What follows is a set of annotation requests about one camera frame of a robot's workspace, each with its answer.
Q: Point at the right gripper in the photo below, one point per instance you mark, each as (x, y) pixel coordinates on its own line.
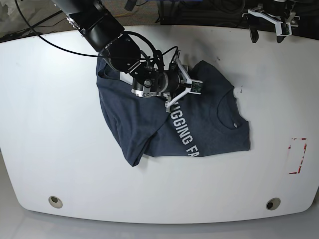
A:
(172, 84)

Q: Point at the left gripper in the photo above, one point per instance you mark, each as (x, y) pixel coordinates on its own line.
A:
(273, 11)

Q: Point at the dark blue T-shirt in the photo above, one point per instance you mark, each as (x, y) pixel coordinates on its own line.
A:
(197, 125)

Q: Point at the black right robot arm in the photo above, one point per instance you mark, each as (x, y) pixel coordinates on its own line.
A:
(130, 52)

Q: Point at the red tape rectangle marking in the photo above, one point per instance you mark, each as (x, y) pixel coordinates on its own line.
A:
(296, 154)

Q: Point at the black tripod on floor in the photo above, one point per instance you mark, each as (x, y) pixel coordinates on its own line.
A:
(26, 32)

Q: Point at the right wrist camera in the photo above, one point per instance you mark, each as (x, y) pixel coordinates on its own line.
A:
(196, 87)

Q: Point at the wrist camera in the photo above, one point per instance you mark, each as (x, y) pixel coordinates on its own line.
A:
(196, 87)
(286, 29)

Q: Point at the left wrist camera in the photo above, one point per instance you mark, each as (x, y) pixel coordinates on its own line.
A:
(286, 29)

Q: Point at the right table cable grommet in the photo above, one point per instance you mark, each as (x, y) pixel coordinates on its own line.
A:
(273, 204)

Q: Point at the table cable grommet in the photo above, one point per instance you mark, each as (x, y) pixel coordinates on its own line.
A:
(273, 204)
(55, 202)

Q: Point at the left table cable grommet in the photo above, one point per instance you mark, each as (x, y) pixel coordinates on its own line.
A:
(55, 202)

